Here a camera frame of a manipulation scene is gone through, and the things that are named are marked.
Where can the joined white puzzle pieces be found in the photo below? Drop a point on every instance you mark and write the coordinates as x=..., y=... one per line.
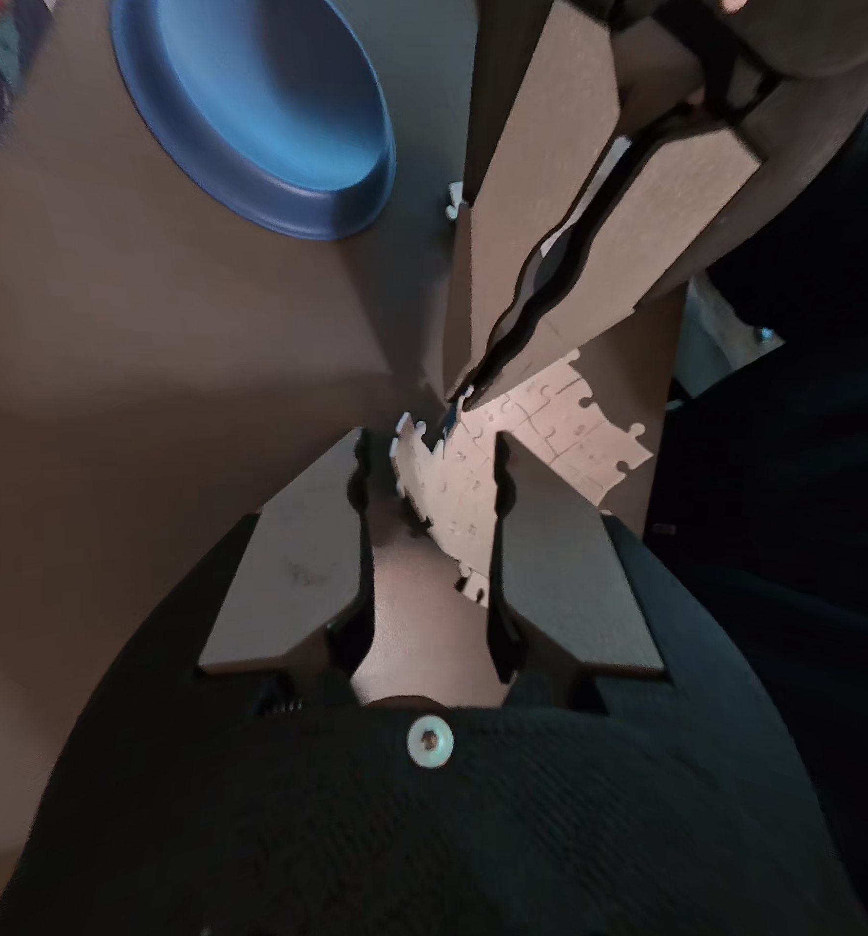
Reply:
x=456, y=201

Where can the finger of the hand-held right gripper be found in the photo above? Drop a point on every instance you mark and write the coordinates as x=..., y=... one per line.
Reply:
x=668, y=212
x=543, y=146

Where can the assembled curved puzzle section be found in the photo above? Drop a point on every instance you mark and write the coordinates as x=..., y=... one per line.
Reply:
x=551, y=424

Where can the single white puzzle piece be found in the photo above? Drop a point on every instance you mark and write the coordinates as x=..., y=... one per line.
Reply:
x=452, y=420

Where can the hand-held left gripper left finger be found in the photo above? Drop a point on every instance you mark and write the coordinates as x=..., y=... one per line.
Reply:
x=295, y=578

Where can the blue round ball stand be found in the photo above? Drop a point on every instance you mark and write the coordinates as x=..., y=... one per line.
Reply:
x=258, y=110

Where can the person's right forearm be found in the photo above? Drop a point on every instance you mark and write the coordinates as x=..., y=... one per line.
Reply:
x=843, y=219

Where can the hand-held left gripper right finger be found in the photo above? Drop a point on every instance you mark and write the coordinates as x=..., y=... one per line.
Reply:
x=572, y=585

